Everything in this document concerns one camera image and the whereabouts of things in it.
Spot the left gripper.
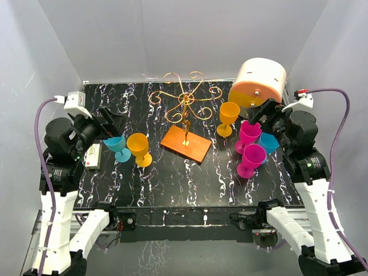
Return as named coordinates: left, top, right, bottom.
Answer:
left=70, top=105, right=128, bottom=158

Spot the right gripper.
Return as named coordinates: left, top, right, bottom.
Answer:
left=247, top=98, right=292, bottom=153

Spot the magenta wine glass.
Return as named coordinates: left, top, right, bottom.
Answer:
left=235, top=120, right=262, bottom=155
left=236, top=144, right=267, bottom=178

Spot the blue wine glass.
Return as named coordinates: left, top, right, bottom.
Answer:
left=103, top=135, right=131, bottom=163
left=258, top=132, right=279, bottom=164

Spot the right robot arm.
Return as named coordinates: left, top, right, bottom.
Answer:
left=247, top=99, right=367, bottom=275

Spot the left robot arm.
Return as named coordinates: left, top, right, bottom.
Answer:
left=24, top=107, right=128, bottom=275

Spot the orange wine glass right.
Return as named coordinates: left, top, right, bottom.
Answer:
left=216, top=102, right=240, bottom=138

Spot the orange wine glass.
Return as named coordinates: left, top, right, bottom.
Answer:
left=216, top=102, right=240, bottom=138
left=126, top=133, right=152, bottom=167

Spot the orange wine glass left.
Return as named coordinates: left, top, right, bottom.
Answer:
left=126, top=133, right=152, bottom=167

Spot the white orange cylindrical container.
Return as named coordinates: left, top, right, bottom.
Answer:
left=228, top=57, right=287, bottom=118

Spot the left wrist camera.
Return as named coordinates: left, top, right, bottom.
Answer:
left=54, top=91, right=92, bottom=118

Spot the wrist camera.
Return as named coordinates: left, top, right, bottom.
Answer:
left=282, top=89, right=314, bottom=113
left=54, top=91, right=92, bottom=118

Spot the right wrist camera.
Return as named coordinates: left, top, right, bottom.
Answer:
left=282, top=89, right=314, bottom=113

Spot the gold wire wine glass rack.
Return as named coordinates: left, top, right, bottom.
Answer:
left=148, top=71, right=223, bottom=164

